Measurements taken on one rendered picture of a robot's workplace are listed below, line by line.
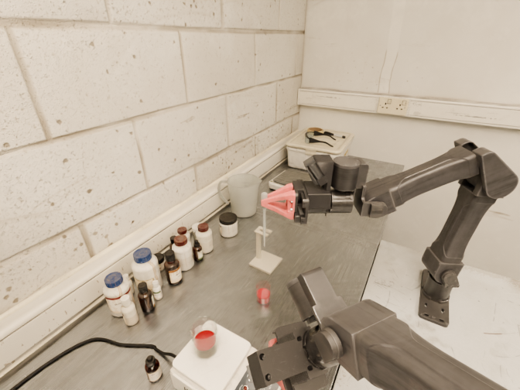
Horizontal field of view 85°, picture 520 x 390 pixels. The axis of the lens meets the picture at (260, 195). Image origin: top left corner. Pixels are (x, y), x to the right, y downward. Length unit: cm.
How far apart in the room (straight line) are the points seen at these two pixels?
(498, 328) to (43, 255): 115
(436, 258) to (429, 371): 57
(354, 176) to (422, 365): 40
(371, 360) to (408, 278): 68
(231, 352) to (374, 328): 37
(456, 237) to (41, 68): 100
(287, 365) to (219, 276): 52
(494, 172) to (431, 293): 38
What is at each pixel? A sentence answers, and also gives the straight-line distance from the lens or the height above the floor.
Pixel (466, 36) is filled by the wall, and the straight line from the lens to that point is 175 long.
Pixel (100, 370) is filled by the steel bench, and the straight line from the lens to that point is 83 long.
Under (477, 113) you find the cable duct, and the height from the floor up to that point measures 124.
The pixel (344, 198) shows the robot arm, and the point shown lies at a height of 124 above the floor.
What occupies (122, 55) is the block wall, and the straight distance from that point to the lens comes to 89.
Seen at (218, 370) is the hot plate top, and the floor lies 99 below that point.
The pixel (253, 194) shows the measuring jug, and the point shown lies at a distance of 113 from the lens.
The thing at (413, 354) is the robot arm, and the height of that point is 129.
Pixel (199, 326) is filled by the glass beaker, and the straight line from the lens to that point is 65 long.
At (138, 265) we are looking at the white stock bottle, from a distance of 87.
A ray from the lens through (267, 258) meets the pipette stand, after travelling 97.
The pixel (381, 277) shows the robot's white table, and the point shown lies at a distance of 99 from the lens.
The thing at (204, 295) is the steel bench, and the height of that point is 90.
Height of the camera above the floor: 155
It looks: 29 degrees down
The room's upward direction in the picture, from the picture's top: straight up
